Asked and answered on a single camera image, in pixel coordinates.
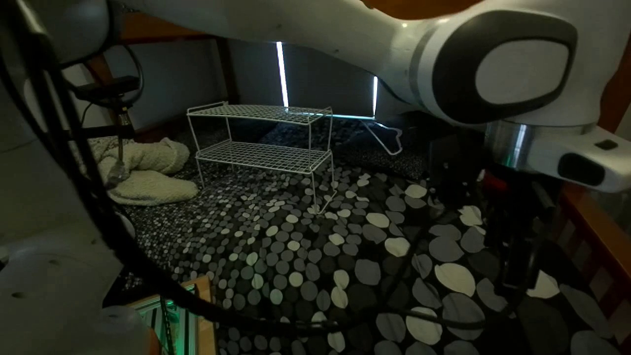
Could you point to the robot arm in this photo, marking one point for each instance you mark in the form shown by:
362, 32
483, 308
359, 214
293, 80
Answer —
345, 29

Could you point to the dark fine-dotted pillow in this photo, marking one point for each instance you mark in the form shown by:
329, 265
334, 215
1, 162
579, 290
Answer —
374, 158

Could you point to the beige terry blanket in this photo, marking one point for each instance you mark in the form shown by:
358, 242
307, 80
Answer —
148, 187

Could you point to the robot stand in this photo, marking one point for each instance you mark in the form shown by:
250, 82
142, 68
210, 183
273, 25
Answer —
199, 315

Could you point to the camera on mount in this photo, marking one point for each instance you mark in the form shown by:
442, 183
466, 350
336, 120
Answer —
106, 88

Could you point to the window with dark blind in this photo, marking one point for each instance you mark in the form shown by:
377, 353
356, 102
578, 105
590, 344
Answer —
325, 79

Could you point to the black spotted bed cover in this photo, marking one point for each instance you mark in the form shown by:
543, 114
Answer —
305, 256

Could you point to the wooden bed frame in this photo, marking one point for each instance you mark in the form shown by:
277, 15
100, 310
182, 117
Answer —
596, 231

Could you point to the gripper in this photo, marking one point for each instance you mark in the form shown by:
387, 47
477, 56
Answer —
515, 231

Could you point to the white clothes hanger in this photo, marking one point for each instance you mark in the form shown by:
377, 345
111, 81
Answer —
389, 148

